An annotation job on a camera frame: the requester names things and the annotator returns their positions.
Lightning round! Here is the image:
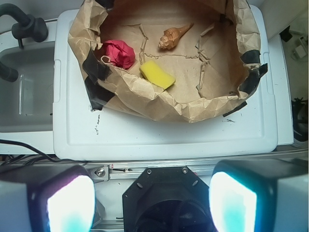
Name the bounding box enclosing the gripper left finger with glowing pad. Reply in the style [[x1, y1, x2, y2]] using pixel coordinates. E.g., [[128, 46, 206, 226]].
[[0, 164, 96, 232]]

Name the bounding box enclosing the black cable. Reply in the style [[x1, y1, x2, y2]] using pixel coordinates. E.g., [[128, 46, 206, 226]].
[[0, 139, 61, 167]]

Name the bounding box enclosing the brown paper bag tray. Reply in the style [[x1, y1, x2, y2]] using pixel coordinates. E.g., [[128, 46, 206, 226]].
[[68, 0, 268, 123]]

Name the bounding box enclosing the crumpled red paper ball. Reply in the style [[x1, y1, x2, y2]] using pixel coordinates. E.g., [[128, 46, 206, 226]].
[[103, 40, 136, 69]]

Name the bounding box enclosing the white plastic bin lid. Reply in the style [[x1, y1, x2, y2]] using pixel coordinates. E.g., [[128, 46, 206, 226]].
[[53, 10, 278, 162]]

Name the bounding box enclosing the clear plastic bin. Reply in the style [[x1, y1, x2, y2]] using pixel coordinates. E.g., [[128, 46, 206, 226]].
[[0, 42, 55, 133]]

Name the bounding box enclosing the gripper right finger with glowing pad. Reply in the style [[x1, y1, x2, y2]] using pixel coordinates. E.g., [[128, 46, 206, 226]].
[[209, 158, 309, 232]]

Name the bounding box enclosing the brown spiral seashell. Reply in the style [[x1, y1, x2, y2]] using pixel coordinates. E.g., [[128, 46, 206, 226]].
[[158, 23, 194, 50]]

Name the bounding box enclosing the yellow sponge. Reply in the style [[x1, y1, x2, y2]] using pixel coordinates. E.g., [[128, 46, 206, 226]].
[[140, 60, 176, 89]]

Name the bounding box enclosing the aluminium rail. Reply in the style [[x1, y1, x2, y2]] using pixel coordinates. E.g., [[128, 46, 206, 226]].
[[85, 145, 309, 232]]

